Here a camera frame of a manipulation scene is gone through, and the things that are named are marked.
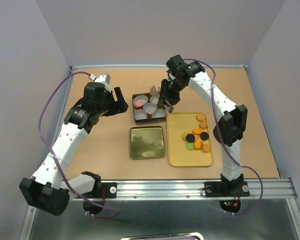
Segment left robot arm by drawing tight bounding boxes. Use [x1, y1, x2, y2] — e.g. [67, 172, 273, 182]
[19, 82, 129, 216]

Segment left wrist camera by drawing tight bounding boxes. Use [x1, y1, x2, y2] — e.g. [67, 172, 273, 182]
[89, 73, 111, 92]

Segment white paper cup liner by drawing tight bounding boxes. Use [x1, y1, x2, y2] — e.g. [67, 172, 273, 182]
[143, 102, 158, 115]
[149, 96, 159, 105]
[151, 108, 166, 119]
[134, 109, 148, 121]
[132, 95, 149, 108]

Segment square cookie tin box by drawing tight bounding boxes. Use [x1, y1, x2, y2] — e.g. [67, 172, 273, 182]
[132, 92, 167, 125]

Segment metal serving tongs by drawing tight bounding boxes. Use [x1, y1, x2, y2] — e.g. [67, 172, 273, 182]
[149, 85, 174, 114]

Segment gold tin lid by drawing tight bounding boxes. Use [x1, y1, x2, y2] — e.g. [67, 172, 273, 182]
[129, 126, 165, 160]

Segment yellow serving tray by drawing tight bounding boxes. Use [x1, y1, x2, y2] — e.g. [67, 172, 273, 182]
[166, 112, 214, 167]

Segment aluminium mounting rail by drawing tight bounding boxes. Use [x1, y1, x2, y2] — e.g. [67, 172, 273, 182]
[29, 177, 298, 201]

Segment metal tray at bottom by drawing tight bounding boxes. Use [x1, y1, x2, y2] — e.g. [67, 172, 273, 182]
[121, 232, 204, 240]

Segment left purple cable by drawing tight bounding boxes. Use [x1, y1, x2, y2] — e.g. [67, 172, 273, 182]
[38, 71, 120, 219]

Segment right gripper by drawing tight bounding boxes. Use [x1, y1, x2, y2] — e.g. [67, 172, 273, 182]
[157, 77, 187, 109]

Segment purple cable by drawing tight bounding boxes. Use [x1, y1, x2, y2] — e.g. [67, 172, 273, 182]
[183, 58, 265, 216]
[38, 71, 120, 219]

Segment pink macaron cookie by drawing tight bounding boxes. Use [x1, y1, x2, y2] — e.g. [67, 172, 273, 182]
[135, 100, 144, 108]

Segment black sandwich cookie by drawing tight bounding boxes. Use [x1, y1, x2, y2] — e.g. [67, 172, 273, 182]
[185, 133, 196, 143]
[200, 131, 210, 141]

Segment green sandwich cookie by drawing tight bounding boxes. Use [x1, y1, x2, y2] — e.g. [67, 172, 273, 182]
[185, 142, 195, 151]

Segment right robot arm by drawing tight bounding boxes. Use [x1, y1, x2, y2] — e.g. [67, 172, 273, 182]
[158, 54, 250, 198]

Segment beige round biscuit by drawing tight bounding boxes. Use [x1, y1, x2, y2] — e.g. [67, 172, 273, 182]
[182, 132, 189, 141]

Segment round tan sandwich cookie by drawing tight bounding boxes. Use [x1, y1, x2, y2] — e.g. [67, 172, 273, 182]
[196, 113, 206, 121]

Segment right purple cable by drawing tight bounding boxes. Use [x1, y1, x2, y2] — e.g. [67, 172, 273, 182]
[183, 58, 265, 216]

